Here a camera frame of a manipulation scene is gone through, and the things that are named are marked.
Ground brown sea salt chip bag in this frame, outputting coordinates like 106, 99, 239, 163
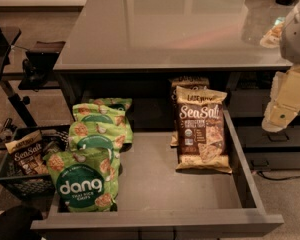
176, 86, 232, 173

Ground open grey top drawer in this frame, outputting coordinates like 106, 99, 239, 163
32, 99, 283, 240

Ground black chair corner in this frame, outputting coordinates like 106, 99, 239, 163
0, 205, 43, 240

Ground rear green dang chip bag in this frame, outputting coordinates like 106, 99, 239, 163
89, 98, 132, 111

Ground front green dang chip bag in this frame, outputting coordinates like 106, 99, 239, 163
44, 148, 116, 212

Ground grey glossy counter cabinet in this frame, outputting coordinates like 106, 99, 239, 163
54, 0, 293, 120

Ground brown chip bag in crate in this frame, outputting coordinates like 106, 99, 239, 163
5, 130, 48, 175

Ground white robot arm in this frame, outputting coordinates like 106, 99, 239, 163
260, 0, 300, 132

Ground lower closed grey drawers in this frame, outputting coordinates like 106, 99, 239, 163
227, 71, 300, 171

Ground black cable on floor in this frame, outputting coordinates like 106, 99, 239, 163
256, 170, 300, 182

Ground green dang chip bag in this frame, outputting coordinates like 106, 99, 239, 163
72, 103, 133, 143
68, 122, 126, 157
89, 98, 132, 111
44, 148, 116, 212

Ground black plastic crate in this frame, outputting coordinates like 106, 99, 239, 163
0, 125, 69, 200

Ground dark stool with clamp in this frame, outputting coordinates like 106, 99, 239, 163
18, 41, 65, 90

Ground black side table stand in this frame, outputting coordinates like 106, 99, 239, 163
0, 4, 38, 128

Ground rear brown chip bag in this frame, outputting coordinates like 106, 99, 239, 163
170, 76, 210, 147

